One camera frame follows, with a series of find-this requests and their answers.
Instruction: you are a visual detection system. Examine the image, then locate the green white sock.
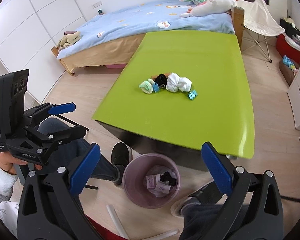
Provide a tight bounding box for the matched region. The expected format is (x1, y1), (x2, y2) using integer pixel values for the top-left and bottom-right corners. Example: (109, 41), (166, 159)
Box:
(139, 79), (155, 94)

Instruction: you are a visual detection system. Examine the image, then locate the white cloth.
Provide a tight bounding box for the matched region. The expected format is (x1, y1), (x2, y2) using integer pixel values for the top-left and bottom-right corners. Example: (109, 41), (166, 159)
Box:
(166, 73), (192, 93)

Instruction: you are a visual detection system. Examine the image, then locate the blue binder clip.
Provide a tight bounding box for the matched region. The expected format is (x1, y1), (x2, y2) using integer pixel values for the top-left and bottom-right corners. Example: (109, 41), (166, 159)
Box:
(188, 89), (198, 100)
(153, 83), (165, 93)

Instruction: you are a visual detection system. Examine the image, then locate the black strap glove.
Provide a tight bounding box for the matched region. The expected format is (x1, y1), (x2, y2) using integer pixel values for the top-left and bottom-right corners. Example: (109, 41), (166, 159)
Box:
(160, 171), (177, 186)

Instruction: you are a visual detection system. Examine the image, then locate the white medicine box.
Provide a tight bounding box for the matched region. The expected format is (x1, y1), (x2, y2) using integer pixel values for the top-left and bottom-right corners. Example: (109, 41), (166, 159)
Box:
(145, 174), (174, 198)

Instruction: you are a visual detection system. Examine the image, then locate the pink trash bin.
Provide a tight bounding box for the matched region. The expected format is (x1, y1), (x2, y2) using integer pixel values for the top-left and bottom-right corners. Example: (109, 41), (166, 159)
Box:
(122, 153), (181, 209)

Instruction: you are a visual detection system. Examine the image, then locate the person's left hand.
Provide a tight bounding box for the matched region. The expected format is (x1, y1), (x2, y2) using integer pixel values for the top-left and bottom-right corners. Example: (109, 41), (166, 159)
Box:
(0, 152), (28, 175)

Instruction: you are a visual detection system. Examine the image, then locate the folded beige towel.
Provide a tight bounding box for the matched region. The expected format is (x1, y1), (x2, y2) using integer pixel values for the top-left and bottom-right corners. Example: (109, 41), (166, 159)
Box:
(57, 31), (82, 51)

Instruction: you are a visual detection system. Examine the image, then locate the wooden bed with blue blanket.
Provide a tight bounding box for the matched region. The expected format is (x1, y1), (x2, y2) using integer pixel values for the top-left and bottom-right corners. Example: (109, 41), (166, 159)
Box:
(51, 0), (244, 75)

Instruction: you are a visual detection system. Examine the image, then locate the wooden clothespin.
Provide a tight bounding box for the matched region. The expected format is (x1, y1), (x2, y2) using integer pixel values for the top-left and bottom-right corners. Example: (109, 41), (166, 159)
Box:
(151, 73), (171, 80)

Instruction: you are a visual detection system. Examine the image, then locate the black tape roll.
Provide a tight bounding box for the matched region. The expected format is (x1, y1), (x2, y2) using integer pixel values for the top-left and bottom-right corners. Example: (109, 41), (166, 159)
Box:
(154, 75), (167, 86)

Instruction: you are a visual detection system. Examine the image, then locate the green table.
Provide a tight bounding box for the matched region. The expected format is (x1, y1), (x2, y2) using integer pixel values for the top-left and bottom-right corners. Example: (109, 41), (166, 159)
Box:
(93, 30), (254, 159)

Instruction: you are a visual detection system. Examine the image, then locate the brown basket with toys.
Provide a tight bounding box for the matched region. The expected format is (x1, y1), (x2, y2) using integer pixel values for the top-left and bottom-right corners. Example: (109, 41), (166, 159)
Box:
(279, 55), (300, 86)

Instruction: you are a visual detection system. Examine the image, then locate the red storage box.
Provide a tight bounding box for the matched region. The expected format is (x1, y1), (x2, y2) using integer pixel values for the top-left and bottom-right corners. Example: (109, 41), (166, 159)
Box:
(276, 34), (300, 64)

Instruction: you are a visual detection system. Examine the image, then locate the white plush toy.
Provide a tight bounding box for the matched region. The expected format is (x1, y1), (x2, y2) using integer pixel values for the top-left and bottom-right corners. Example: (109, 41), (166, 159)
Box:
(180, 0), (239, 18)

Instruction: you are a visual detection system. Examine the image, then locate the white folding chair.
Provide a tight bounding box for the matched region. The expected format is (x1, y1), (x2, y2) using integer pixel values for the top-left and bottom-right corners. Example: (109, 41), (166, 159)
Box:
(237, 0), (285, 63)

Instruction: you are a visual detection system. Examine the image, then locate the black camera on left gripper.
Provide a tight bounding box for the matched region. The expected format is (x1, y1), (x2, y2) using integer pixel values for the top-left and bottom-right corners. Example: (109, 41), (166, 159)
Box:
(0, 69), (30, 137)

